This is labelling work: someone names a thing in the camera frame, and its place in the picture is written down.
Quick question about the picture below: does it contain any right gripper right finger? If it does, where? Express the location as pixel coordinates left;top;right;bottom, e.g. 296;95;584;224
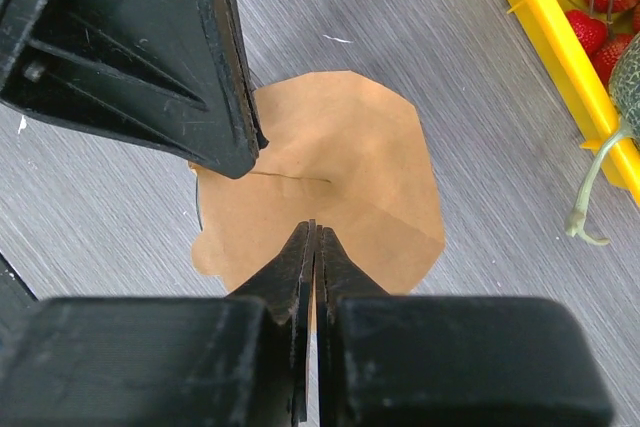
314;228;614;426

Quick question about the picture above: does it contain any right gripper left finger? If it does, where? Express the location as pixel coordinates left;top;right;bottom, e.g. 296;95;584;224
1;221;317;426

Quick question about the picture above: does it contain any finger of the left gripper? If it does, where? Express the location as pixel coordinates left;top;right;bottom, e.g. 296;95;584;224
1;0;267;179

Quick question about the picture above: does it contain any brown paper coffee filter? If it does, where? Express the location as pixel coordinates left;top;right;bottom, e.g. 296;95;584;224
192;71;445;294

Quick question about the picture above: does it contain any green netted melon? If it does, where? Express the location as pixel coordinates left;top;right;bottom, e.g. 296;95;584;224
564;31;640;248

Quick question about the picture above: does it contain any yellow plastic tray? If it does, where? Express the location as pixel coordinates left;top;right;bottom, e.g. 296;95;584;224
477;0;640;208

